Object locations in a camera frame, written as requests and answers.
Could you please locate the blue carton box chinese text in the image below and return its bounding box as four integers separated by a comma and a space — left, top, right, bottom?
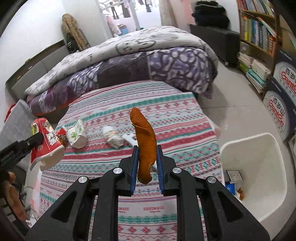
225, 182, 235, 195

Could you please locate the orange peel piece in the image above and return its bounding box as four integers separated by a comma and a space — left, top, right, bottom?
237, 188, 244, 200
130, 108, 157, 184

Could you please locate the red white torn noodle cup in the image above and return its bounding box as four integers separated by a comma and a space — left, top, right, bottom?
30, 118, 65, 171

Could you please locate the blue white label carton box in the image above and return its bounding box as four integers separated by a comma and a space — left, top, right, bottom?
225, 170, 243, 184

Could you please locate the red torn noodle cup piece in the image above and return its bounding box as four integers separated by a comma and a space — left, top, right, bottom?
56, 126, 68, 147

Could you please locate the white floral paper cup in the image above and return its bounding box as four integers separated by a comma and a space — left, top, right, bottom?
66, 119, 87, 149

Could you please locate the white tissue wad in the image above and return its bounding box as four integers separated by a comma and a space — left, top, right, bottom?
102, 126, 125, 149

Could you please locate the white plastic trash bin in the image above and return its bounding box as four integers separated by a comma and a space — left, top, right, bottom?
220, 133, 287, 222

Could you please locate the person's hand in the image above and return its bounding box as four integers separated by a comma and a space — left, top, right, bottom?
4, 172, 27, 221

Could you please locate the grey quilted cushion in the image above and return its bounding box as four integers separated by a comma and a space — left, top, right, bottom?
0, 99, 35, 172

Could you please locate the grey upholstered headboard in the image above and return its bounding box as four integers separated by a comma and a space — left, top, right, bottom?
5, 40, 69, 102

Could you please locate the patterned striped tablecloth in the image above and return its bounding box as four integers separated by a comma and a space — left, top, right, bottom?
38, 81, 222, 240

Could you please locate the lower Ganten water carton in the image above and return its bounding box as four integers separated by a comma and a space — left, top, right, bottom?
263, 77, 295, 142

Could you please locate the ganten water carton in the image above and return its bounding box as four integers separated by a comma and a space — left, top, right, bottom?
273, 50, 296, 104
263, 77, 295, 142

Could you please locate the plaid coat on rack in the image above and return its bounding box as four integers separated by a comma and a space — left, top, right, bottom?
61, 13, 90, 53

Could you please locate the upper Ganten water carton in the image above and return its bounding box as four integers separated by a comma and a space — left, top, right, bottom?
273, 50, 296, 104

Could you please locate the black storage bench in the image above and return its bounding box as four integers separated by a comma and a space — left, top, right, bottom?
190, 25, 240, 68

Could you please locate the white cat print duvet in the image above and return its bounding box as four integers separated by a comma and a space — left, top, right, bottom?
23, 26, 218, 96

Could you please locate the brown cardboard box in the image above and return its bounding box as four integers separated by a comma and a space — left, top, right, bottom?
280, 15, 296, 58

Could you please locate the beige curtain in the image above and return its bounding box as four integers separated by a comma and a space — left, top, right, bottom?
159, 0, 177, 27

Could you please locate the black clothes pile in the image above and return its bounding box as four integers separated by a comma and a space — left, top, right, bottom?
192, 1, 230, 29

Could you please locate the wooden bookshelf with books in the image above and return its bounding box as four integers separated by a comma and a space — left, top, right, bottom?
237, 0, 280, 95

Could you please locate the pink checked cloth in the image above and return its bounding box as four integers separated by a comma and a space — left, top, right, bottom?
181, 0, 195, 25

